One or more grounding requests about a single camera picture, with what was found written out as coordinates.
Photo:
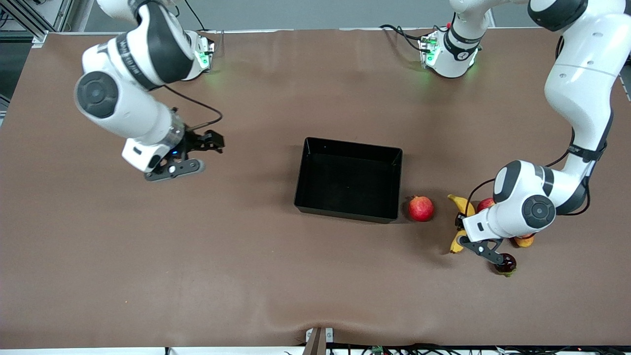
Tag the red yellow apple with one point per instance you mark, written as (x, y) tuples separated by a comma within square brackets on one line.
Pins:
[(485, 203)]

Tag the dark purple mangosteen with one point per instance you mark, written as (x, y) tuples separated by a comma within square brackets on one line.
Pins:
[(508, 266)]

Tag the red yellow mango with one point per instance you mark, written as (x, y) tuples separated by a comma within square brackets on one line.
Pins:
[(523, 241)]

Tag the aluminium frame strut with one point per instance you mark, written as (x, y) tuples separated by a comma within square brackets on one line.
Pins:
[(24, 17)]

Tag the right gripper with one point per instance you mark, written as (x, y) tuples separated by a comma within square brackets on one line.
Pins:
[(193, 141)]

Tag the yellow banana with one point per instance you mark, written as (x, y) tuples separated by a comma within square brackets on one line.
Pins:
[(463, 203)]

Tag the red pomegranate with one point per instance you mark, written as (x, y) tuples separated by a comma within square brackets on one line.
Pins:
[(420, 209)]

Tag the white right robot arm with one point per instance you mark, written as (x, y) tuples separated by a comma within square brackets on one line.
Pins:
[(123, 106)]

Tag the brown table cover mat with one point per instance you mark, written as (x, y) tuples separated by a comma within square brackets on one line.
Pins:
[(246, 276)]

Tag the black plastic box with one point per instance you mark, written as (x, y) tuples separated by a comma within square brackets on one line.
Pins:
[(347, 182)]

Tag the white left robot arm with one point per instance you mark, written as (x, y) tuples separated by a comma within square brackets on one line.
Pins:
[(581, 84)]

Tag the metal camera post bracket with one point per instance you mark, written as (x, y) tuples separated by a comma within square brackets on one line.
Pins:
[(318, 342)]

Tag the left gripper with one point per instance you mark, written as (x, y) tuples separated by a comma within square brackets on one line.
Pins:
[(462, 223)]

